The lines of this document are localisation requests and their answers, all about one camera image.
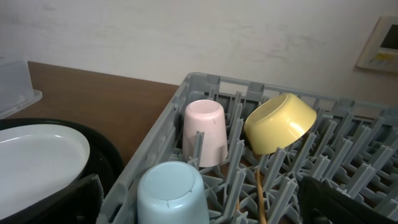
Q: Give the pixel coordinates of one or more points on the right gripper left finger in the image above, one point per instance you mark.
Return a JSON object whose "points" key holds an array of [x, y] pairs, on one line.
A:
{"points": [[79, 202]]}

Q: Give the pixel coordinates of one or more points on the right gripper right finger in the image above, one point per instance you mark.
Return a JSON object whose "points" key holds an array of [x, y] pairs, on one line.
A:
{"points": [[320, 203]]}

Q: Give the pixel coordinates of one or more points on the grey round plate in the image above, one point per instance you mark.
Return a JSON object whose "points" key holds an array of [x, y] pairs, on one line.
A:
{"points": [[37, 161]]}

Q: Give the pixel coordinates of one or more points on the blue plastic cup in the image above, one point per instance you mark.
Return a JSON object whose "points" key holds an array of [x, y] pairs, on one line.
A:
{"points": [[172, 192]]}

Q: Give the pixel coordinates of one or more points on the yellow bowl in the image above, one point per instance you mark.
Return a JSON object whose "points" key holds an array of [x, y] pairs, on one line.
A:
{"points": [[278, 122]]}

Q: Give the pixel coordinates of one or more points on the pink plastic cup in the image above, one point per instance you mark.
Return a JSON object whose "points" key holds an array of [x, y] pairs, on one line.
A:
{"points": [[205, 116]]}

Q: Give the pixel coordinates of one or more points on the grey dishwasher rack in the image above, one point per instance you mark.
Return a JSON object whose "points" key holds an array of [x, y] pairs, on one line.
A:
{"points": [[351, 147]]}

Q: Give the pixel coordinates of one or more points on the round black serving tray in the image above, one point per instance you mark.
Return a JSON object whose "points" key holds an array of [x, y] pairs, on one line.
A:
{"points": [[104, 160]]}

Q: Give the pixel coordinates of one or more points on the clear plastic bin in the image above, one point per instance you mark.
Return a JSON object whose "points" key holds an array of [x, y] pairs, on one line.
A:
{"points": [[17, 92]]}

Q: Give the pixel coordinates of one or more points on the white wall control panel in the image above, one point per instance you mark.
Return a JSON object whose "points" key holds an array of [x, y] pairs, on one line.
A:
{"points": [[380, 51]]}

